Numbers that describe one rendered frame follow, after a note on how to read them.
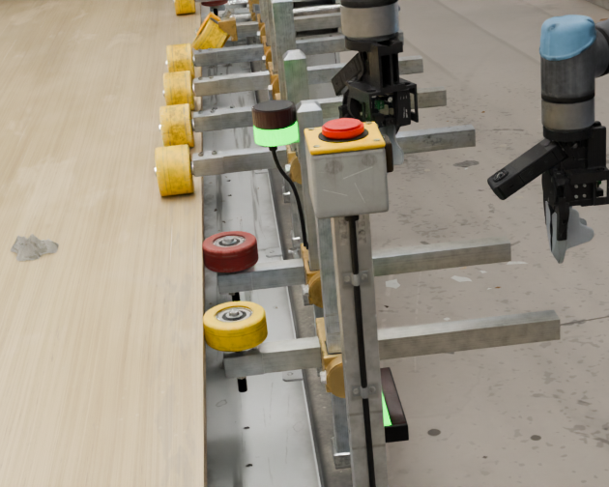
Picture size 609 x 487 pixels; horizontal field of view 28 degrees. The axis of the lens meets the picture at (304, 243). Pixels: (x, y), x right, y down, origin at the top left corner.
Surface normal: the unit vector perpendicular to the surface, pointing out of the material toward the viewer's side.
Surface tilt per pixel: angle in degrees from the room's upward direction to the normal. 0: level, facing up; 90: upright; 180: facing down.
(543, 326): 90
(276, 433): 0
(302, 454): 0
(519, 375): 0
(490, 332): 90
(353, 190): 90
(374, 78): 90
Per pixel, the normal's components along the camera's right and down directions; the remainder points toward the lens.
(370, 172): 0.08, 0.37
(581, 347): -0.08, -0.92
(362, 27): -0.33, 0.39
